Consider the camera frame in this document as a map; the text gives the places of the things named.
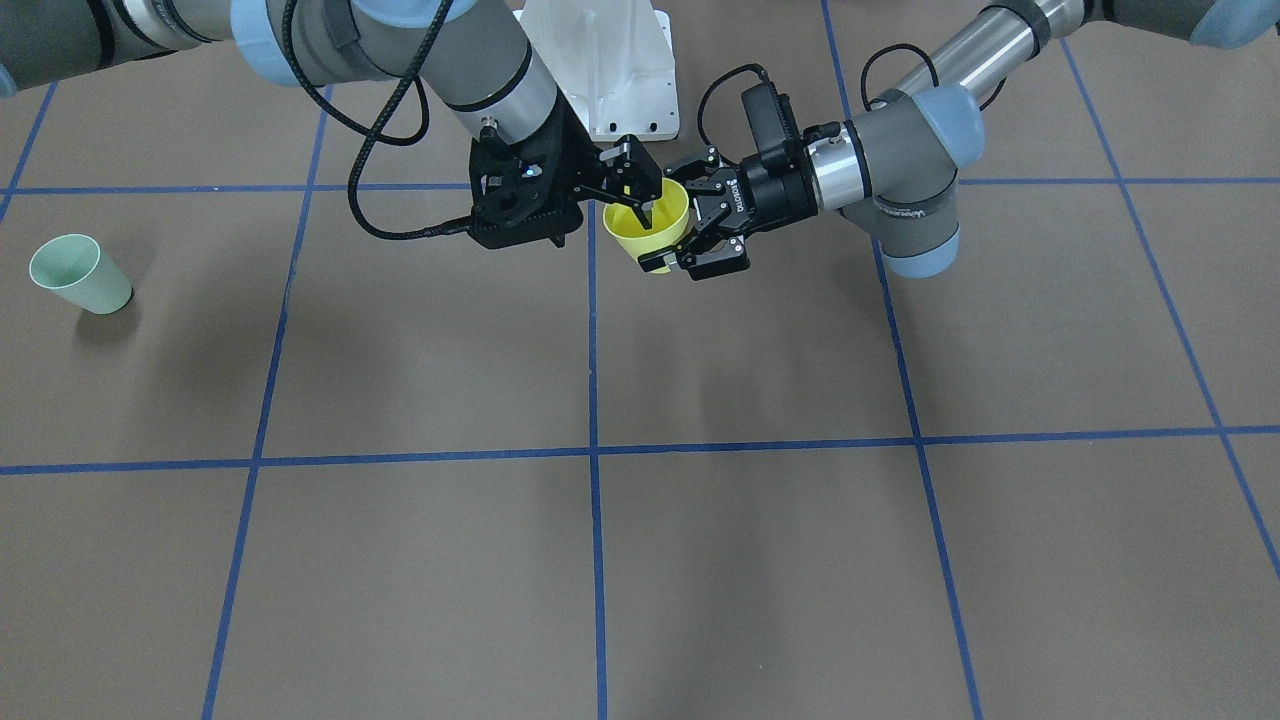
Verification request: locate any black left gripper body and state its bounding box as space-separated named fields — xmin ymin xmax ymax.
xmin=722 ymin=160 xmax=819 ymax=236

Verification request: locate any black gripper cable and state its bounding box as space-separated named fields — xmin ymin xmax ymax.
xmin=282 ymin=0 xmax=475 ymax=241

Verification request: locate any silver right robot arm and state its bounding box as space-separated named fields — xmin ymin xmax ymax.
xmin=1 ymin=1 xmax=662 ymax=249

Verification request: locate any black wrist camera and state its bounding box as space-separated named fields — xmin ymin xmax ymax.
xmin=741 ymin=81 xmax=803 ymax=173

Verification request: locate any green plastic cup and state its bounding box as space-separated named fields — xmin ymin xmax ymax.
xmin=28 ymin=234 xmax=134 ymax=315

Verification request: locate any yellow plastic cup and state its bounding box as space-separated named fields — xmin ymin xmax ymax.
xmin=603 ymin=178 xmax=691 ymax=265

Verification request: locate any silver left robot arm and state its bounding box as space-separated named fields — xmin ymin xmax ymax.
xmin=636 ymin=1 xmax=1279 ymax=281

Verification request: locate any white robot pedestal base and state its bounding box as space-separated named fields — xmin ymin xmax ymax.
xmin=515 ymin=1 xmax=681 ymax=143

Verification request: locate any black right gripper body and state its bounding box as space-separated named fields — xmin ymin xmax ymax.
xmin=468 ymin=100 xmax=604 ymax=250

